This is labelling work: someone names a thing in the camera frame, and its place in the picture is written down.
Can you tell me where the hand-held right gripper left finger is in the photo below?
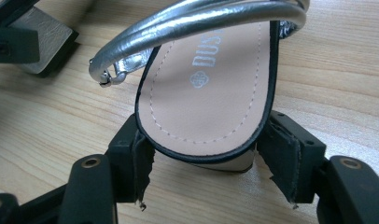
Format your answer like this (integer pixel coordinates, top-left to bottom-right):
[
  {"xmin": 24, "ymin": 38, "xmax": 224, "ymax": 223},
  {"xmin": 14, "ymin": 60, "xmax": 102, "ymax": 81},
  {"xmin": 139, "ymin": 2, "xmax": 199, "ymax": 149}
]
[{"xmin": 106, "ymin": 113, "xmax": 156, "ymax": 213}]

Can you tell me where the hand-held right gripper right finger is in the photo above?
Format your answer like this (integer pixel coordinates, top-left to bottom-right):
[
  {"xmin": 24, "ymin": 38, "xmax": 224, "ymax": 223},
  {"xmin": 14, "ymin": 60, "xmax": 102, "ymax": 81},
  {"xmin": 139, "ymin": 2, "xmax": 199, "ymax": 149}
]
[{"xmin": 256, "ymin": 110, "xmax": 327, "ymax": 209}]

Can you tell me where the silver strappy heeled sandal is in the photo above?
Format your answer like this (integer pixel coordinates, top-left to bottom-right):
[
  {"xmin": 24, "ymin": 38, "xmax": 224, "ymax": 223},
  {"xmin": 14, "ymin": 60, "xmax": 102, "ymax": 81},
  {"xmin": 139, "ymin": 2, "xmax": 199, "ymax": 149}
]
[
  {"xmin": 8, "ymin": 0, "xmax": 97, "ymax": 78},
  {"xmin": 88, "ymin": 0, "xmax": 312, "ymax": 174}
]

